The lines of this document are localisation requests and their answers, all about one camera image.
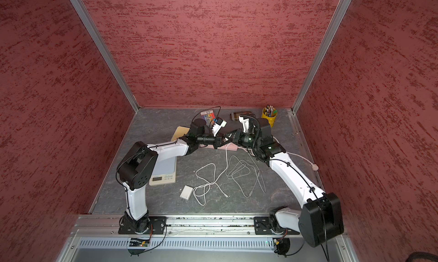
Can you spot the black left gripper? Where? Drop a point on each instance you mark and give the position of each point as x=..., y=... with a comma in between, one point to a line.
x=218, y=140

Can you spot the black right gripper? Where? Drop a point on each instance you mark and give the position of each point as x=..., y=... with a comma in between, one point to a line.
x=238, y=137

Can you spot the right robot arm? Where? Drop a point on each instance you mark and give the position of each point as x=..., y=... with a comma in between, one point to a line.
x=320, y=217

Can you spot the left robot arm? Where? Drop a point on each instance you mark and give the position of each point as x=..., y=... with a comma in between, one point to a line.
x=137, y=167

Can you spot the blue top electronic scale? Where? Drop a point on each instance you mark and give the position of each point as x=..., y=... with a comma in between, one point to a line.
x=164, y=172

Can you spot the pink power strip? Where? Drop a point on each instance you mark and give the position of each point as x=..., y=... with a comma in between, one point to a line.
x=229, y=147

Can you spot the plaid pencil case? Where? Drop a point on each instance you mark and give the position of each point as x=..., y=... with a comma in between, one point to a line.
x=234, y=116

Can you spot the rainbow marker pack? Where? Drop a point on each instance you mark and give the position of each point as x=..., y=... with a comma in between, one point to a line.
x=208, y=115

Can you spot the yellow pen holder cup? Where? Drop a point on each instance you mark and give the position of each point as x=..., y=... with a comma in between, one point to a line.
x=269, y=113

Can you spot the white square charger block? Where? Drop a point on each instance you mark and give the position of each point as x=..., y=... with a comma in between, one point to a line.
x=186, y=192

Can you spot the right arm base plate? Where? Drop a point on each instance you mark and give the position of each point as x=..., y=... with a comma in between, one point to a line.
x=268, y=225

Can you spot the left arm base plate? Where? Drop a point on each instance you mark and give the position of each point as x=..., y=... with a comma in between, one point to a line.
x=154, y=225

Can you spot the aluminium corner post right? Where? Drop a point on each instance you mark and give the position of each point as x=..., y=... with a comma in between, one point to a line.
x=331, y=30

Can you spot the aluminium corner post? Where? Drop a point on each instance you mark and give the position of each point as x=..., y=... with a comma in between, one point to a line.
x=93, y=31
x=331, y=30

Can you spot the aluminium corner post left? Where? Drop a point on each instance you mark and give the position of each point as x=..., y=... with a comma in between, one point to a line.
x=93, y=31

